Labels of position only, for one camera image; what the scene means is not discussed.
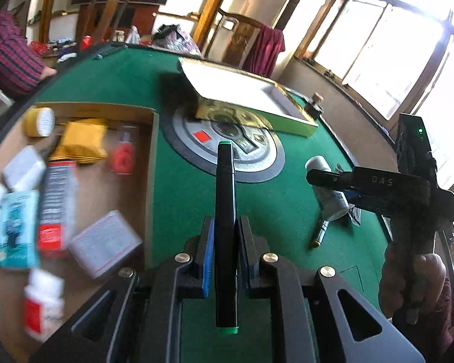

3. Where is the red white long box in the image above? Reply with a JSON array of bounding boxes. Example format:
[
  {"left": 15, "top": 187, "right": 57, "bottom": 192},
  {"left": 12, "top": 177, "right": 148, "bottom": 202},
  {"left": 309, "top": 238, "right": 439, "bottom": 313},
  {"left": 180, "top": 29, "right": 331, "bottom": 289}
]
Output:
[{"left": 38, "top": 160, "right": 78, "bottom": 257}]

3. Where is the round mahjong table console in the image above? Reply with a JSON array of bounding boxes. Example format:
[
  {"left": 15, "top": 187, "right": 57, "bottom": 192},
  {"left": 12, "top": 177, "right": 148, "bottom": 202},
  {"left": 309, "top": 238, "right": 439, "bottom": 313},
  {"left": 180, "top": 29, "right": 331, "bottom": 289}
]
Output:
[{"left": 160, "top": 106, "right": 287, "bottom": 185}]

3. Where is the dark ink bottle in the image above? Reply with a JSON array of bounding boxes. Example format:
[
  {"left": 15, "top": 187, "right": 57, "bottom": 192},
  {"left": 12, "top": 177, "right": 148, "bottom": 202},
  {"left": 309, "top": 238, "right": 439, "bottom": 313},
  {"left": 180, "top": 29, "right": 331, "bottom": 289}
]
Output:
[{"left": 304, "top": 93, "right": 324, "bottom": 120}]

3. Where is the person maroon sleeve forearm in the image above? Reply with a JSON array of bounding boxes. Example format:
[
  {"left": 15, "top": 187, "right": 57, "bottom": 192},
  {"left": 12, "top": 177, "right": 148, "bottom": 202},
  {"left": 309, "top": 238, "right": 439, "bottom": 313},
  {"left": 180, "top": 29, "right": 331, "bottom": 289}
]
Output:
[{"left": 0, "top": 6, "right": 47, "bottom": 97}]

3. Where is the wooden chair with cloth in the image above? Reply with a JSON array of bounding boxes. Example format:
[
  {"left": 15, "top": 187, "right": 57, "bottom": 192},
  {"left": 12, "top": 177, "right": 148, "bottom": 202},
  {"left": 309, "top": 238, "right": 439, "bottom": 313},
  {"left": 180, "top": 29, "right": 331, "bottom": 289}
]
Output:
[{"left": 203, "top": 8, "right": 264, "bottom": 68}]

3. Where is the yellow white roll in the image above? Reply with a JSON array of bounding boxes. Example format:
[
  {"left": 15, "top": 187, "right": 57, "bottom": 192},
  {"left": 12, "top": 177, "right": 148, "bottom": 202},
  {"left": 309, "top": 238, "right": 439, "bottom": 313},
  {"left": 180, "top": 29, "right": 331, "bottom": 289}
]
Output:
[{"left": 23, "top": 107, "right": 55, "bottom": 138}]

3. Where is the small white box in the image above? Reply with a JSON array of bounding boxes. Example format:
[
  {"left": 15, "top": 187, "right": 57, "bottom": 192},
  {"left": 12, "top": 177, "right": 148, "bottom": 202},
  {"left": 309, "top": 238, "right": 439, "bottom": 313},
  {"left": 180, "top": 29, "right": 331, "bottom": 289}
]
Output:
[{"left": 69, "top": 210, "right": 143, "bottom": 280}]

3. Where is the white box in tray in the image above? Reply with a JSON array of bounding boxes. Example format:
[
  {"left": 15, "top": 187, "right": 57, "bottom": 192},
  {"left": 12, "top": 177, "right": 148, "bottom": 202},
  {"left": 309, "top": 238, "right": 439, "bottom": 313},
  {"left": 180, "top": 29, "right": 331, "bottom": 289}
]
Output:
[{"left": 2, "top": 145, "right": 46, "bottom": 192}]

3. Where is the red small bottle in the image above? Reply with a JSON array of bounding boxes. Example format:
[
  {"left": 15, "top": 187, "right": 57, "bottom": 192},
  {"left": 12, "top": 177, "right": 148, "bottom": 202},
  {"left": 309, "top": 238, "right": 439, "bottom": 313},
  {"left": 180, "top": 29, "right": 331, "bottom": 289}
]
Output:
[{"left": 110, "top": 126, "right": 137, "bottom": 175}]

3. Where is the wooden chair left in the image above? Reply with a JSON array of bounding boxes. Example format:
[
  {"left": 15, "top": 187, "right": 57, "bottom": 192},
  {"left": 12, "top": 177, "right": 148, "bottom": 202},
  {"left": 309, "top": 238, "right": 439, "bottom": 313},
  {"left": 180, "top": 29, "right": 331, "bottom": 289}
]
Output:
[{"left": 75, "top": 0, "right": 132, "bottom": 45}]

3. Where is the patterned bag pile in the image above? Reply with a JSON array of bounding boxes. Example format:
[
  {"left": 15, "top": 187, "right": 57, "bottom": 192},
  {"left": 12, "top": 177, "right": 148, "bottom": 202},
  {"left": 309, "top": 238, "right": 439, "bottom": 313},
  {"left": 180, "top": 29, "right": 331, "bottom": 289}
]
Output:
[{"left": 152, "top": 25, "right": 202, "bottom": 56}]

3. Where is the window frame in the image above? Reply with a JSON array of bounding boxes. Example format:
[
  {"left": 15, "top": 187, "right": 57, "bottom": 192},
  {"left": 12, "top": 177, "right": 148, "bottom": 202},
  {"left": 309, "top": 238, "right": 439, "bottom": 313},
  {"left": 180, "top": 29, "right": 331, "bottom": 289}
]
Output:
[{"left": 303, "top": 0, "right": 454, "bottom": 191}]

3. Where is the white pill bottle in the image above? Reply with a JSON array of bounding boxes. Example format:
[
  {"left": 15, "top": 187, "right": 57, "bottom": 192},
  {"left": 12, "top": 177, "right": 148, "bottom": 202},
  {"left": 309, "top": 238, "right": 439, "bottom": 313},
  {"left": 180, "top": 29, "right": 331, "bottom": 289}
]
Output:
[{"left": 305, "top": 156, "right": 349, "bottom": 221}]

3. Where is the right hand holding gripper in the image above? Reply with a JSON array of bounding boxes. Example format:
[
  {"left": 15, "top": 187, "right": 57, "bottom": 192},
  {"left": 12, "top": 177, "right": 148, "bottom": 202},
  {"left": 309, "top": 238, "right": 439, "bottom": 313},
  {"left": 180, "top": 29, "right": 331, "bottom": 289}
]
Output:
[{"left": 378, "top": 241, "right": 453, "bottom": 352}]

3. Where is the maroon cloth on chair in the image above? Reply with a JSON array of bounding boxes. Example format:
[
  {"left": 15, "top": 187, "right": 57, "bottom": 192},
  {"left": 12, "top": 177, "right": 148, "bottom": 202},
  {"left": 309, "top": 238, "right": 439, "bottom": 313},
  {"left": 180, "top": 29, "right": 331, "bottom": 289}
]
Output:
[{"left": 243, "top": 25, "right": 285, "bottom": 77}]

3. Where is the black foil snack bag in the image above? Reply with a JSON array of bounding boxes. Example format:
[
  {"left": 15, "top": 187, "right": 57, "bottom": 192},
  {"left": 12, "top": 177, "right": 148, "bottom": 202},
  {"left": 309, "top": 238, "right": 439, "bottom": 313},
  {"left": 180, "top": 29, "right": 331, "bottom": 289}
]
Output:
[{"left": 334, "top": 164, "right": 364, "bottom": 228}]

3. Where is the cardboard box tray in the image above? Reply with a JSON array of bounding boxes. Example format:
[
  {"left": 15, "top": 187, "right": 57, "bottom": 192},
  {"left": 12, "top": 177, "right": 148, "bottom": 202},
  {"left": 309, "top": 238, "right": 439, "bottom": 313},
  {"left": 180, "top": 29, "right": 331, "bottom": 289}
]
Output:
[{"left": 0, "top": 103, "right": 159, "bottom": 362}]

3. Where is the green capped black marker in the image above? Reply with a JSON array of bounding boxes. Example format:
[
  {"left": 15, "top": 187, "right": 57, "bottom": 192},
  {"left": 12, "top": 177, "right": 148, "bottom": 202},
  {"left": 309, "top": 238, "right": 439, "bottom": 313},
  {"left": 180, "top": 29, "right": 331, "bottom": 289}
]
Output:
[{"left": 214, "top": 141, "right": 239, "bottom": 335}]

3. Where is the yellow snack pouch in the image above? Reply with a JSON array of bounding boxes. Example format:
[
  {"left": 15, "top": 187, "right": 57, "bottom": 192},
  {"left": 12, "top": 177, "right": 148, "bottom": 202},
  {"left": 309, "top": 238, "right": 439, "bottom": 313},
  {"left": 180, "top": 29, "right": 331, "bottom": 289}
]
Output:
[{"left": 49, "top": 119, "right": 108, "bottom": 165}]

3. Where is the bystander hand on table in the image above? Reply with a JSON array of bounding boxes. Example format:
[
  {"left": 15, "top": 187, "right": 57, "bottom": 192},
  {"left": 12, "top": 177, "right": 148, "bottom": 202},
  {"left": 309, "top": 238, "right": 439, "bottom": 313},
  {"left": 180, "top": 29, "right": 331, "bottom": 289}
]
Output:
[{"left": 40, "top": 67, "right": 57, "bottom": 81}]

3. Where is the gold white gift box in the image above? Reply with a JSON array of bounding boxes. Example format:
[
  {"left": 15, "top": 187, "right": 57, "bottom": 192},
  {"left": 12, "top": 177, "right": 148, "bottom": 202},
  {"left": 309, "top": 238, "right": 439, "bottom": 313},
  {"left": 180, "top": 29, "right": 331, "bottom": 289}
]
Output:
[{"left": 178, "top": 57, "right": 318, "bottom": 138}]

